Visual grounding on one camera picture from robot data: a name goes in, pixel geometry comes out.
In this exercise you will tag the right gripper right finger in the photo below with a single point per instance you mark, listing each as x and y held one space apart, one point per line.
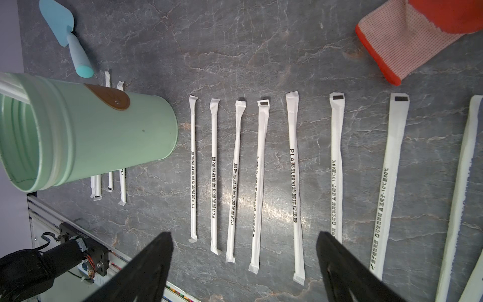
345 278

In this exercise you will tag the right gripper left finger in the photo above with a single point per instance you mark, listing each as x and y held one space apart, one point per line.
144 277

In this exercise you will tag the thirteenth white straw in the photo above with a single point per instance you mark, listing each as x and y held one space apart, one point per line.
97 188

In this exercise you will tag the green cylindrical storage cup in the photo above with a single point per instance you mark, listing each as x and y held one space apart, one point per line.
72 131

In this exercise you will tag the twelfth white straw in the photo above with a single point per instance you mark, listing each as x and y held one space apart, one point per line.
110 174

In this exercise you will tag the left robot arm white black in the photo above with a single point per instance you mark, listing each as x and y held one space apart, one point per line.
28 272

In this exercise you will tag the bundle of wrapped white straws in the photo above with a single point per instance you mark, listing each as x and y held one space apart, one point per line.
12 88

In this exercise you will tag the red work glove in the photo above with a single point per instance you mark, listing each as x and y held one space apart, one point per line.
401 36

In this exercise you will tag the teal garden trowel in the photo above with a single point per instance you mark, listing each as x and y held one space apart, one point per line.
61 22

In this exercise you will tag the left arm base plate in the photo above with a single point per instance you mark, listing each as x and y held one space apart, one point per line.
94 251

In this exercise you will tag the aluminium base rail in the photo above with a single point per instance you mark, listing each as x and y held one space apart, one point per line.
117 260

